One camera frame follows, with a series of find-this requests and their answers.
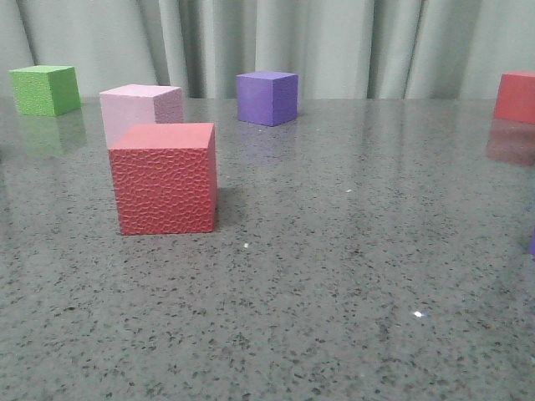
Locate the purple cube at right edge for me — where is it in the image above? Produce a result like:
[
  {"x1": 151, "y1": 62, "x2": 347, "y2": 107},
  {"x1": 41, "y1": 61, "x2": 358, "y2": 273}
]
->
[{"x1": 528, "y1": 230, "x2": 535, "y2": 256}]

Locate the green foam cube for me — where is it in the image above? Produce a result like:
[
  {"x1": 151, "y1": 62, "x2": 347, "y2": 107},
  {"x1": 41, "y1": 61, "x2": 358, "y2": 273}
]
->
[{"x1": 9, "y1": 65, "x2": 81, "y2": 116}]

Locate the grey curtain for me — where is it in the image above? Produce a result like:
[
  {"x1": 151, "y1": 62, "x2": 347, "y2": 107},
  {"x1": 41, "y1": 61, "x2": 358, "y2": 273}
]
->
[{"x1": 1, "y1": 1, "x2": 534, "y2": 99}]

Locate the pink foam cube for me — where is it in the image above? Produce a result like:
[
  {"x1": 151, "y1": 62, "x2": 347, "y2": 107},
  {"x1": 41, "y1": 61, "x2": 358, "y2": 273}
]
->
[{"x1": 99, "y1": 84, "x2": 184, "y2": 147}]

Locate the red foam cube at right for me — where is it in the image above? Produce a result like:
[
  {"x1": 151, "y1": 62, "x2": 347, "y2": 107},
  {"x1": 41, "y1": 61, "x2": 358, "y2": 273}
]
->
[{"x1": 493, "y1": 70, "x2": 535, "y2": 124}]

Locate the purple foam cube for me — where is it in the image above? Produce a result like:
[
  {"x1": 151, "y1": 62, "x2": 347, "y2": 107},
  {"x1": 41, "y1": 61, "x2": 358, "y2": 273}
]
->
[{"x1": 236, "y1": 71, "x2": 298, "y2": 126}]

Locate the red textured foam cube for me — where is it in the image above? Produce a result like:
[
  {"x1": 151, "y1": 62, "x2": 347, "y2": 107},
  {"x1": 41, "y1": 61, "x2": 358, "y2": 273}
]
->
[{"x1": 108, "y1": 123, "x2": 217, "y2": 235}]

